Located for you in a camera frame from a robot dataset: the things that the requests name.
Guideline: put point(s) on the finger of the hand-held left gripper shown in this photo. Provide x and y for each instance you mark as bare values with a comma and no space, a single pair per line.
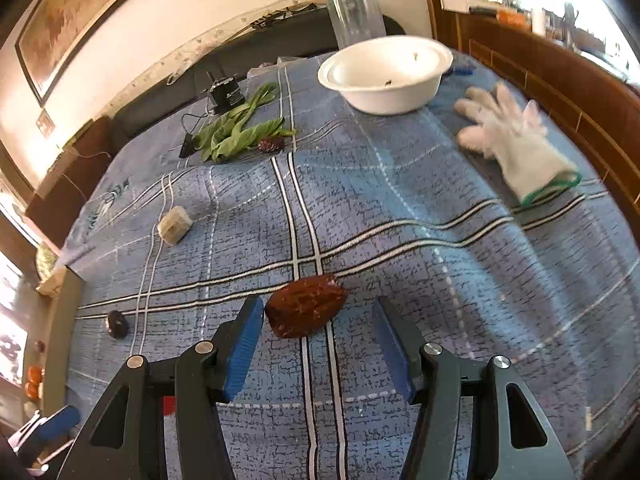
60,422

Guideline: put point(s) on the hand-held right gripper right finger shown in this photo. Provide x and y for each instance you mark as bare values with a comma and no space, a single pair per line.
395,350

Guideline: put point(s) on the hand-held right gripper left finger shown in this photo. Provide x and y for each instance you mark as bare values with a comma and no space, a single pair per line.
245,350

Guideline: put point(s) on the large red date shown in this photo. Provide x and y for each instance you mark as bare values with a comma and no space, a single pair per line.
305,305

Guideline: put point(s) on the grey board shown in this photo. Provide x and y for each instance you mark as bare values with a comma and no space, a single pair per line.
62,340

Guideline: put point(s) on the blue plaid tablecloth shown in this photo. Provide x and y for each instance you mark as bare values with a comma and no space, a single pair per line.
400,240

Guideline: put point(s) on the small dark fruit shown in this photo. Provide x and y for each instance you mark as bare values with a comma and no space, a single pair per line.
117,324

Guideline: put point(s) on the small beige cube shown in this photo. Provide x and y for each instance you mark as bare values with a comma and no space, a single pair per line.
174,226

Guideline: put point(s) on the green leafy vegetable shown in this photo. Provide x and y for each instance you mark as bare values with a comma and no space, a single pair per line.
230,140

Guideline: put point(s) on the white knit glove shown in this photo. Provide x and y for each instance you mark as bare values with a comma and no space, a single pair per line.
515,145

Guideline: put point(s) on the brown wooden side board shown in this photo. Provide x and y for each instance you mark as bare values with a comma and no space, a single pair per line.
65,180

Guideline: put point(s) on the white paper bowl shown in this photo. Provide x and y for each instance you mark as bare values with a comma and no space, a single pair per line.
390,97

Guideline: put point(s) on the black power adapter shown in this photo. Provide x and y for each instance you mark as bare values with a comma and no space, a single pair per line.
226,96

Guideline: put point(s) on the blue pen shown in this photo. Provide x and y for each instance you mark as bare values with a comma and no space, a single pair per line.
460,69

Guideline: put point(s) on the dark grey upholstered headboard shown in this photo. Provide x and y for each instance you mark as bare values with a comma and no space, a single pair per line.
300,40

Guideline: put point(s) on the brown wooden panel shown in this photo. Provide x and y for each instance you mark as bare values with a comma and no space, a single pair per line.
575,75

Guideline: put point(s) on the clear plastic cup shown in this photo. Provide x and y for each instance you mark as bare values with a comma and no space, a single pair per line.
355,17

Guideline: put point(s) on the black object on headboard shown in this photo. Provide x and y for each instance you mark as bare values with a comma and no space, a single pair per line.
280,15

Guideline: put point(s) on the white flat box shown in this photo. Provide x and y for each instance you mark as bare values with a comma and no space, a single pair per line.
465,4

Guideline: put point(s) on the small white bottle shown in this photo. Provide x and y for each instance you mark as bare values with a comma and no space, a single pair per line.
539,21

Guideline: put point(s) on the small red wall sticker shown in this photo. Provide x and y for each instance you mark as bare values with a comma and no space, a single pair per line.
45,122

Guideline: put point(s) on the framed wall picture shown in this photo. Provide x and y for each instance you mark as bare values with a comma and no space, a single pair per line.
80,20

